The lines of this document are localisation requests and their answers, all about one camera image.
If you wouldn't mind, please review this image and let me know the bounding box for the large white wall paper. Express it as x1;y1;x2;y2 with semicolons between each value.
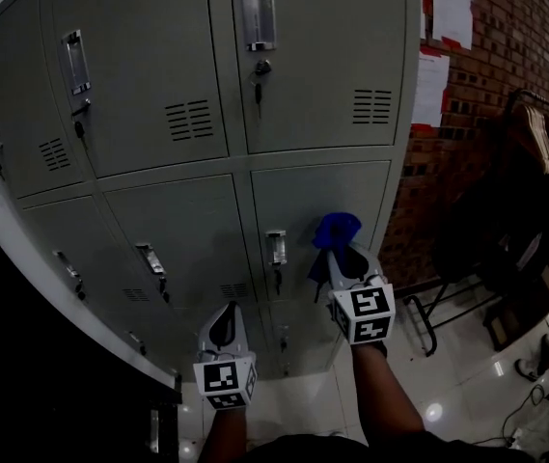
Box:
431;0;476;51

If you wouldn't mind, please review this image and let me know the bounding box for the set of chrome recessed handles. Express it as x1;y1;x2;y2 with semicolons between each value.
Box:
0;0;288;356

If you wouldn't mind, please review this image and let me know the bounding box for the silver metal door handle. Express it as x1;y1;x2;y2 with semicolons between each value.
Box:
148;408;160;455

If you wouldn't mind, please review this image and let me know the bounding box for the blue cloth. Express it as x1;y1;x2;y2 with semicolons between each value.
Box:
306;211;364;288

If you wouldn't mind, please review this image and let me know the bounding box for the person's black shirt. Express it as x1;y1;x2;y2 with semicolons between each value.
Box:
234;429;545;463

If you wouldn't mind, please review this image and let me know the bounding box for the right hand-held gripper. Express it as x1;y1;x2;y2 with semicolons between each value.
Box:
325;242;397;346

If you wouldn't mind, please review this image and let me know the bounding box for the black floor cable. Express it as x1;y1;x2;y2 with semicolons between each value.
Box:
471;383;549;448

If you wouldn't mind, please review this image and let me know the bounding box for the black metal rack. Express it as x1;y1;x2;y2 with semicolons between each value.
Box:
401;88;549;359

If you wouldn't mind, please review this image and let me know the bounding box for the grey metal locker door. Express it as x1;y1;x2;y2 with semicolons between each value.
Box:
249;160;393;303

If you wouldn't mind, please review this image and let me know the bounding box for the set of locks with keys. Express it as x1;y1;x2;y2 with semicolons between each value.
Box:
0;59;289;375

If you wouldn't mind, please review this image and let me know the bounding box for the small white wall paper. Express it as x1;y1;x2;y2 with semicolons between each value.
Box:
411;50;451;127

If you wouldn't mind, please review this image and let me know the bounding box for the person's right forearm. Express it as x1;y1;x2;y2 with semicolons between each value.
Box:
350;342;427;448

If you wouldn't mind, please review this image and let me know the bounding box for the black box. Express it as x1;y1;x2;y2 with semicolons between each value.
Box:
481;304;521;351

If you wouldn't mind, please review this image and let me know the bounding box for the row of wooden hangers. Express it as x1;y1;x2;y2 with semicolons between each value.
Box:
512;103;549;176

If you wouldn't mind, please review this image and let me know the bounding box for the black side cabinet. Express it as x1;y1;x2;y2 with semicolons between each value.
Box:
0;195;183;463

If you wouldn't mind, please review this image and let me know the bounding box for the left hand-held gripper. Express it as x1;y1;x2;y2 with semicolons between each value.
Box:
192;301;259;411

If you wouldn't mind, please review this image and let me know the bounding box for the person's left forearm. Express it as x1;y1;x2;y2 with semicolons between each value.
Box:
201;405;251;463

